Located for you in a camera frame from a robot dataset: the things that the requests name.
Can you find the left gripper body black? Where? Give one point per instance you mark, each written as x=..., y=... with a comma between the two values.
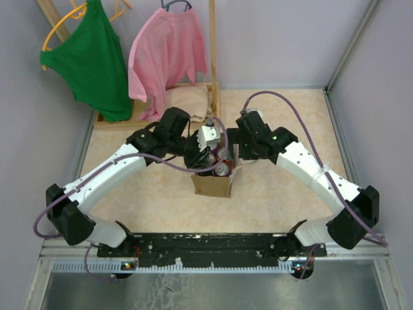
x=190, y=150

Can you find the red cola can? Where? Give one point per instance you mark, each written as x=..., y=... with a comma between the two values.
x=210, y=159
x=225, y=155

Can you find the grey clothes hanger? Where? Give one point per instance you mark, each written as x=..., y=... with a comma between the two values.
x=176, y=6

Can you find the folded beige cloth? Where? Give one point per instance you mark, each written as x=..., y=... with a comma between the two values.
x=194, y=100

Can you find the aluminium frame rail front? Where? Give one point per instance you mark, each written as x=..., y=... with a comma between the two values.
x=57, y=249

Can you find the aluminium corner post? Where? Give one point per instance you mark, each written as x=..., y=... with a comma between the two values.
x=353, y=44

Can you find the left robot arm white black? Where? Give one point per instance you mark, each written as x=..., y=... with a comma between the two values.
x=68, y=208

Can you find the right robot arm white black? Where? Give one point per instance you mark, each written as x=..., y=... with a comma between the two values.
x=354, y=210

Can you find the pink t-shirt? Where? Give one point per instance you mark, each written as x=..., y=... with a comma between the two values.
x=168, y=48

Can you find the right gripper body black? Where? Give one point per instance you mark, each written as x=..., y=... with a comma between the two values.
x=246, y=150

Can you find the green tank top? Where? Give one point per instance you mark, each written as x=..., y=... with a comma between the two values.
x=92, y=63

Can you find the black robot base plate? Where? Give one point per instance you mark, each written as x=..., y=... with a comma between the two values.
x=202, y=249

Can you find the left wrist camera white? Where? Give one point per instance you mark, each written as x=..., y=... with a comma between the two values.
x=208, y=136

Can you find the glass cola bottle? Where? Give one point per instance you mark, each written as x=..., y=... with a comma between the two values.
x=206, y=173

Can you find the white cable duct strip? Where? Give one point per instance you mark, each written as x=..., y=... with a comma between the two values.
x=101, y=267

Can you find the wooden clothes rack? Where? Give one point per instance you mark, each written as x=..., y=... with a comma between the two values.
x=98, y=121

